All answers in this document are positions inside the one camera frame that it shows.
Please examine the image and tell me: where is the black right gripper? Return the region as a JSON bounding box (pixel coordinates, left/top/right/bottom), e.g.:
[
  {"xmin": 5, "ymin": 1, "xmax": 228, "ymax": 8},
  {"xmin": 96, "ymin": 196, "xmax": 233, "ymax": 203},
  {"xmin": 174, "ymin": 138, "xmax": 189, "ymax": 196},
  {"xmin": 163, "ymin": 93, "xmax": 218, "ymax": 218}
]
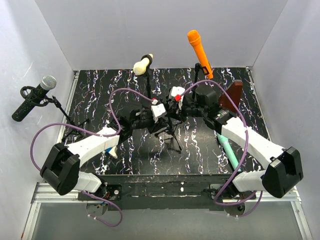
[{"xmin": 165, "ymin": 97, "xmax": 207, "ymax": 123}]

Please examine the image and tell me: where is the black tripod microphone stand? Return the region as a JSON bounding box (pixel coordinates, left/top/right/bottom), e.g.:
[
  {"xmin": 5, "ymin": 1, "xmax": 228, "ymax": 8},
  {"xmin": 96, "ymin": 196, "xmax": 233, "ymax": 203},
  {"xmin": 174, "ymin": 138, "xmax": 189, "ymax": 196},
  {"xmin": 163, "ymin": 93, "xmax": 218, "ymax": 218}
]
[{"xmin": 154, "ymin": 116, "xmax": 183, "ymax": 152}]

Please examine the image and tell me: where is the black round-base stand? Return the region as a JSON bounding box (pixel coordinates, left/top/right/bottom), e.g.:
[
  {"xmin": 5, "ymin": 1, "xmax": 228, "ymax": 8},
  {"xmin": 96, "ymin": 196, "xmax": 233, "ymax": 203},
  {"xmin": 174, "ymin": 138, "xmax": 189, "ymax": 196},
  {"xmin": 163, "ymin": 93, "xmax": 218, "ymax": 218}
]
[
  {"xmin": 143, "ymin": 53, "xmax": 153, "ymax": 99},
  {"xmin": 192, "ymin": 62, "xmax": 203, "ymax": 101}
]

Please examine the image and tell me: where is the mint green toy microphone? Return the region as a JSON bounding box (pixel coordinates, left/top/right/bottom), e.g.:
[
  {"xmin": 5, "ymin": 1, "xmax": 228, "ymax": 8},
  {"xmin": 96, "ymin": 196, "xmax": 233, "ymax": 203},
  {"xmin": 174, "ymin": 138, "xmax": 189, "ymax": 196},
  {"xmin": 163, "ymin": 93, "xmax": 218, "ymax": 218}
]
[{"xmin": 216, "ymin": 133, "xmax": 239, "ymax": 170}]

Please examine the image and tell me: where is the cream wooden microphone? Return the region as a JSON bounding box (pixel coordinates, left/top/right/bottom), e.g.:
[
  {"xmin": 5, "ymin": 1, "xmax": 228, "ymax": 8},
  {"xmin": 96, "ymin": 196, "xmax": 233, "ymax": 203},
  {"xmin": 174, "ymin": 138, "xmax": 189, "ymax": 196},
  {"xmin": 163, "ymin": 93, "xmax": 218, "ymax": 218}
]
[{"xmin": 133, "ymin": 53, "xmax": 153, "ymax": 76}]

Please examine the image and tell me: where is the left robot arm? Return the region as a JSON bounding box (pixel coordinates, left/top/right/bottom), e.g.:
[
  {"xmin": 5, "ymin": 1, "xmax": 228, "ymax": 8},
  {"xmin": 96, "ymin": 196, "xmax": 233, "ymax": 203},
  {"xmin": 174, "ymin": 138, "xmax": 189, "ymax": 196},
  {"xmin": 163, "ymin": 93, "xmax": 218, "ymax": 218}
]
[{"xmin": 40, "ymin": 106, "xmax": 167, "ymax": 200}]

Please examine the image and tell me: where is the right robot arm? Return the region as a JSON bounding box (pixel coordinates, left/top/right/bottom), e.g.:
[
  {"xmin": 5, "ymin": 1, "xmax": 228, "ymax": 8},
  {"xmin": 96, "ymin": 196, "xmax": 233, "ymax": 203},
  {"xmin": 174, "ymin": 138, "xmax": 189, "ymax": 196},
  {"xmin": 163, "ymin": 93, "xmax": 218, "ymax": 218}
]
[{"xmin": 169, "ymin": 85, "xmax": 304, "ymax": 199}]

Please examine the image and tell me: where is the black round-base stand, orange mic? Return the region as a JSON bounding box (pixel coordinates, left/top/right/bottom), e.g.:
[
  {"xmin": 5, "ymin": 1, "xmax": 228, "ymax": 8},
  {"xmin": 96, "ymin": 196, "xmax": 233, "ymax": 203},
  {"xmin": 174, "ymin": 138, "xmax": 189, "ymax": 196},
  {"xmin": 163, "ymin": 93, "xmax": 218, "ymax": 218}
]
[{"xmin": 192, "ymin": 62, "xmax": 203, "ymax": 101}]

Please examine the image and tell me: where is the orange microphone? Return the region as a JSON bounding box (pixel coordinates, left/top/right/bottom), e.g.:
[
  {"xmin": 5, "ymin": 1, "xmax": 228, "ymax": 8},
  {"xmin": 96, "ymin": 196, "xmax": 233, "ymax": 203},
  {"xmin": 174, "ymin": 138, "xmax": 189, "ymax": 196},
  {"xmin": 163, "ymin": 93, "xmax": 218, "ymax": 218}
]
[{"xmin": 187, "ymin": 30, "xmax": 214, "ymax": 80}]

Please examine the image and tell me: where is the silver-headed black microphone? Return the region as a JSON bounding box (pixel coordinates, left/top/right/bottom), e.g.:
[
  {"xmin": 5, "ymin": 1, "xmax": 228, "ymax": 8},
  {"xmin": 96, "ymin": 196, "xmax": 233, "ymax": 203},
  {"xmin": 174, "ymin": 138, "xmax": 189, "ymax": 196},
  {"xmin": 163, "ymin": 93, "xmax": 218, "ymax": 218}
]
[{"xmin": 11, "ymin": 75, "xmax": 57, "ymax": 122}]

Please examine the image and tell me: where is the brown wooden metronome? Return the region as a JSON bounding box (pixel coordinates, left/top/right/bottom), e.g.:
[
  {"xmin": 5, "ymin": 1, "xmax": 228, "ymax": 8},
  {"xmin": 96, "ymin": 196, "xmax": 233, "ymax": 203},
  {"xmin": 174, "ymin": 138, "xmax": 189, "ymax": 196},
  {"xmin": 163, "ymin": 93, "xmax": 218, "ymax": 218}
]
[{"xmin": 218, "ymin": 80, "xmax": 243, "ymax": 113}]

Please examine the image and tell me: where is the blue and white toy block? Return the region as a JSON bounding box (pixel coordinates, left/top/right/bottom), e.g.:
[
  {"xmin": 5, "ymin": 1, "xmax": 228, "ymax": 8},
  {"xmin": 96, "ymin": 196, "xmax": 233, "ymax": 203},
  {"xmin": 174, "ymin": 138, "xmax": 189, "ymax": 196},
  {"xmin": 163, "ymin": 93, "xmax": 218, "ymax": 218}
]
[{"xmin": 103, "ymin": 146, "xmax": 118, "ymax": 159}]

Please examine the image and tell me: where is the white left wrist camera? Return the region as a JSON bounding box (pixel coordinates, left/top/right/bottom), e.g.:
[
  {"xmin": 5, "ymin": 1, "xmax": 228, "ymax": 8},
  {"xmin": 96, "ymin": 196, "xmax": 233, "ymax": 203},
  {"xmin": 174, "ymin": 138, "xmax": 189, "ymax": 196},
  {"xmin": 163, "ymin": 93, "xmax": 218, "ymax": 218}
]
[{"xmin": 150, "ymin": 98, "xmax": 167, "ymax": 123}]

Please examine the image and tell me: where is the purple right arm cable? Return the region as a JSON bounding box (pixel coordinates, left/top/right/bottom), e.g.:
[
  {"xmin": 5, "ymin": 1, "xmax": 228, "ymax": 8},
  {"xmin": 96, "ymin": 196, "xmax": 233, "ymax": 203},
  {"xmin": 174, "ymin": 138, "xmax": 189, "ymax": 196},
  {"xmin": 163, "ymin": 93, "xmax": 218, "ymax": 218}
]
[{"xmin": 178, "ymin": 79, "xmax": 263, "ymax": 218}]

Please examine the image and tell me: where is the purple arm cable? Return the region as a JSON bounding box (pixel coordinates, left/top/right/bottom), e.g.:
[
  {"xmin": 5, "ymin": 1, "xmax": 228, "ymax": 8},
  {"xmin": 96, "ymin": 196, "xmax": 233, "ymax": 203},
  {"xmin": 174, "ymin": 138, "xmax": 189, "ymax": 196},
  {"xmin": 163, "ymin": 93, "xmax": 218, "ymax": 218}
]
[
  {"xmin": 29, "ymin": 87, "xmax": 158, "ymax": 227},
  {"xmin": 178, "ymin": 79, "xmax": 263, "ymax": 218}
]

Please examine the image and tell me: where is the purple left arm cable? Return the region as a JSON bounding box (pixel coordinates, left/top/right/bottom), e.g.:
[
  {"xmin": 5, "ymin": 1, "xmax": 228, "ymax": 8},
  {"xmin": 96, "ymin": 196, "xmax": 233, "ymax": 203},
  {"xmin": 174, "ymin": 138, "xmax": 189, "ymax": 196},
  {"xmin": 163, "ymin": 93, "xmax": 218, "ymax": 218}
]
[{"xmin": 29, "ymin": 87, "xmax": 158, "ymax": 227}]

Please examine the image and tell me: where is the black shock-mount tripod stand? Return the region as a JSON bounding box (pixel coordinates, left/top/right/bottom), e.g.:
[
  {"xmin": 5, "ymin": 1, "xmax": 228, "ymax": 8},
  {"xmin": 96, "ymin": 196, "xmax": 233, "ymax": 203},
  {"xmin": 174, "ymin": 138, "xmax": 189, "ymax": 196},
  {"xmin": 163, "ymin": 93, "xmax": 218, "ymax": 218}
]
[{"xmin": 33, "ymin": 93, "xmax": 90, "ymax": 127}]

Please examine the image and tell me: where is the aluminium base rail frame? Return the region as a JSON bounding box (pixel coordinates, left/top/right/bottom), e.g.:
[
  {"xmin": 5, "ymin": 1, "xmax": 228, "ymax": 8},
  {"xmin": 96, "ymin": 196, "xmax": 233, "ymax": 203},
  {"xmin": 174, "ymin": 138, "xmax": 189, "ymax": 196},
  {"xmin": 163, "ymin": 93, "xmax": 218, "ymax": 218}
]
[{"xmin": 32, "ymin": 67, "xmax": 303, "ymax": 240}]

